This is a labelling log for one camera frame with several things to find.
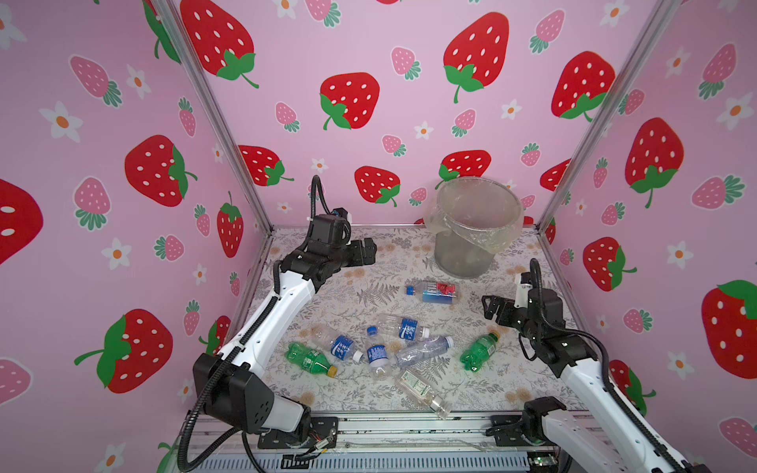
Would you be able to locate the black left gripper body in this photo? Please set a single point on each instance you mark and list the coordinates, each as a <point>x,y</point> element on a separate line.
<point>350,255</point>

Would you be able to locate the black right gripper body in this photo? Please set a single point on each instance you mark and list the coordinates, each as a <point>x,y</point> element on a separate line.
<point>497,306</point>

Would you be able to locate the Fiji bottle red flower label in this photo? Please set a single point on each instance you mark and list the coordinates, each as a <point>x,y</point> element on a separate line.
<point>433,292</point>

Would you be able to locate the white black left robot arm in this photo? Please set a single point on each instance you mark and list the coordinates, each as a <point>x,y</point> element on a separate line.
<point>230,383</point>

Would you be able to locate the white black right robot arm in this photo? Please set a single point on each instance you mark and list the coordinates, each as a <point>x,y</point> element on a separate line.
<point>633,445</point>

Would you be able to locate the translucent plastic bin liner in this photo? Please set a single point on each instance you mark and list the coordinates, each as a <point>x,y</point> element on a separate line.
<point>483,212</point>

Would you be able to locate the green bottle right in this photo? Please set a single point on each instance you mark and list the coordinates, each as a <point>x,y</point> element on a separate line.
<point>479,352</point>

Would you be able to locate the clear bottle blue label white cap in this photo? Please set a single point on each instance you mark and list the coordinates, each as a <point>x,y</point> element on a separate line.
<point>405,328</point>

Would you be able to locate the clear bottle blue label left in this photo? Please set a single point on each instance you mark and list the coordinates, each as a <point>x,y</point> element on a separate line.
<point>336,343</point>

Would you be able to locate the upright bottle blue cap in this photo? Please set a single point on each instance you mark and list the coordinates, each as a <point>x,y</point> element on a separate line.
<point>377,354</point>

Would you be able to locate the crushed clear bottle white cap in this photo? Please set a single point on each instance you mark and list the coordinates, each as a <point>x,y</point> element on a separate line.
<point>423,351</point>

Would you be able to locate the green bottle yellow cap left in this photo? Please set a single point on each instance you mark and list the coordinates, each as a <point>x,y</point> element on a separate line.
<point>310,360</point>

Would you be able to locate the clear square bottle green label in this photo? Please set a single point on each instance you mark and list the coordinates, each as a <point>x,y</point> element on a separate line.
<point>423,393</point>

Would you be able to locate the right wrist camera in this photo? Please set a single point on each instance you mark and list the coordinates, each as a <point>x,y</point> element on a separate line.
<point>523,287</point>

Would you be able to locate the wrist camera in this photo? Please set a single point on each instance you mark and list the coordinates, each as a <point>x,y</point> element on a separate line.
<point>329,232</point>
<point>523,287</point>

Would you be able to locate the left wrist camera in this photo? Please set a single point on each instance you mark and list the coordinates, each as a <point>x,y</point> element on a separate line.
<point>329,232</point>

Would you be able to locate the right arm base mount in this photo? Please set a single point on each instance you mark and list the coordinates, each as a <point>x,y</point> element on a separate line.
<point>526,429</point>

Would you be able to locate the grey wire mesh bin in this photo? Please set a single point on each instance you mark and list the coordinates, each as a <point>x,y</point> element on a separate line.
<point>459,258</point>

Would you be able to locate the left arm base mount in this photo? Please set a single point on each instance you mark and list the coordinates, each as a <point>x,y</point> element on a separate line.
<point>292,425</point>

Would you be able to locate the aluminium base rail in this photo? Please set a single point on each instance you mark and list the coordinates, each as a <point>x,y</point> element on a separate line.
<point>422,442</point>

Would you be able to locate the aluminium left corner post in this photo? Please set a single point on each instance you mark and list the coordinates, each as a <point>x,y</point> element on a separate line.
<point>196,74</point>

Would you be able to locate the aluminium corner post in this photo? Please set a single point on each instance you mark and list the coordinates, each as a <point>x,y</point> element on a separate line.
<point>196,74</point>
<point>660,17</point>

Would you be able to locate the aluminium right corner post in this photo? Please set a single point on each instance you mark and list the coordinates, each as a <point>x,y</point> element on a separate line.
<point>660,17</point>

